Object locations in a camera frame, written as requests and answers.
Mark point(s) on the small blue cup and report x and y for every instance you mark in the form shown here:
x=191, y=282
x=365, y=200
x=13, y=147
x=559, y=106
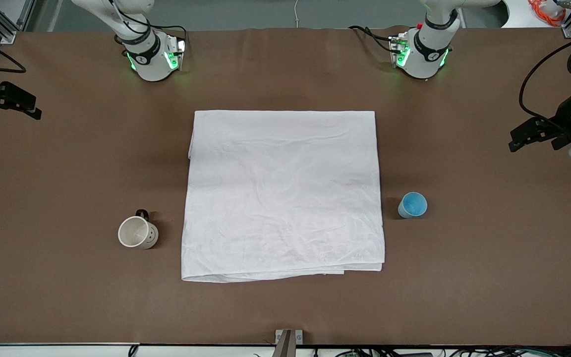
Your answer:
x=413, y=205

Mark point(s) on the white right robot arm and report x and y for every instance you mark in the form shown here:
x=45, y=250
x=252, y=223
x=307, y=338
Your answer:
x=151, y=59

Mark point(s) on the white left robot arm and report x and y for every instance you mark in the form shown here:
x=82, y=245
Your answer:
x=424, y=54

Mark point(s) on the white folded cloth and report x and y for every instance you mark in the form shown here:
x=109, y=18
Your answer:
x=285, y=198

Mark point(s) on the grey metal camera bracket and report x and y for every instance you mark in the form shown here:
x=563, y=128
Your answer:
x=288, y=342

